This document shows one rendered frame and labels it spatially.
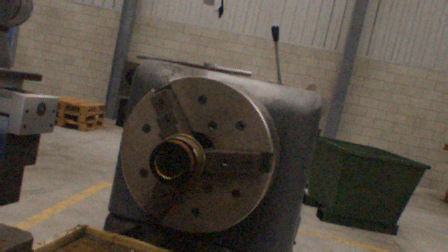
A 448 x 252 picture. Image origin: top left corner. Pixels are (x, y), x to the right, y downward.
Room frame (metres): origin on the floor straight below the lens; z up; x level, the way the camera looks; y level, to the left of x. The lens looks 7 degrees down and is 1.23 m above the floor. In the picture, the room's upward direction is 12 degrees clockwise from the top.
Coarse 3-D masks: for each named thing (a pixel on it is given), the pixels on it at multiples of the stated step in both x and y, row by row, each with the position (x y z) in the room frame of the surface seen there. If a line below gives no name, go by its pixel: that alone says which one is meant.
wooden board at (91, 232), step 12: (72, 228) 0.91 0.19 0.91; (84, 228) 0.93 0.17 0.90; (96, 228) 0.93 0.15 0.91; (48, 240) 0.82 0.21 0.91; (60, 240) 0.85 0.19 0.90; (72, 240) 0.89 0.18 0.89; (84, 240) 0.91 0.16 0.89; (96, 240) 0.92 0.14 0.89; (108, 240) 0.92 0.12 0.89; (120, 240) 0.91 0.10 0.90; (132, 240) 0.91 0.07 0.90
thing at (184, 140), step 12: (168, 144) 0.83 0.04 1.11; (180, 144) 0.83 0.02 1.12; (192, 144) 0.86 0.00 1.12; (156, 156) 0.83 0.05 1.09; (168, 156) 0.90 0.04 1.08; (192, 156) 0.83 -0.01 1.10; (204, 156) 0.87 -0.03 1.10; (156, 168) 0.83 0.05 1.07; (168, 168) 0.88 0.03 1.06; (192, 168) 0.83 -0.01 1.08; (168, 180) 0.83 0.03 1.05; (180, 180) 0.82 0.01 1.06; (192, 180) 0.87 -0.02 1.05
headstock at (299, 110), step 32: (160, 64) 1.19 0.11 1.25; (256, 96) 1.10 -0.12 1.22; (288, 96) 1.09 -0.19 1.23; (320, 96) 1.10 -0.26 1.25; (288, 128) 1.07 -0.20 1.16; (288, 160) 1.07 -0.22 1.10; (128, 192) 1.16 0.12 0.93; (288, 192) 1.07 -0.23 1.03; (160, 224) 1.14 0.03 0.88; (256, 224) 1.08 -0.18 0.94; (288, 224) 1.07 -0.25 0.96
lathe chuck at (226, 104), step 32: (192, 96) 0.97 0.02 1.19; (224, 96) 0.96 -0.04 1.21; (128, 128) 1.00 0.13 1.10; (192, 128) 0.97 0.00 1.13; (224, 128) 0.95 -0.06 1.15; (256, 128) 0.94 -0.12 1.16; (128, 160) 1.00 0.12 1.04; (192, 192) 0.96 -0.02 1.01; (224, 192) 0.95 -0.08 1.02; (256, 192) 0.93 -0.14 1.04; (192, 224) 0.96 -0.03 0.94; (224, 224) 0.94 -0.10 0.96
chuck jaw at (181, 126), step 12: (168, 84) 0.99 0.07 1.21; (156, 96) 0.95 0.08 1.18; (168, 96) 0.94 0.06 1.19; (156, 108) 0.95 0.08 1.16; (168, 108) 0.94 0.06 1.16; (180, 108) 0.97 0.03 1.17; (156, 120) 0.93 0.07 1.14; (168, 120) 0.92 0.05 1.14; (180, 120) 0.93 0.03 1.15; (168, 132) 0.90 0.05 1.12; (180, 132) 0.90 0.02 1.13; (192, 132) 0.97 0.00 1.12
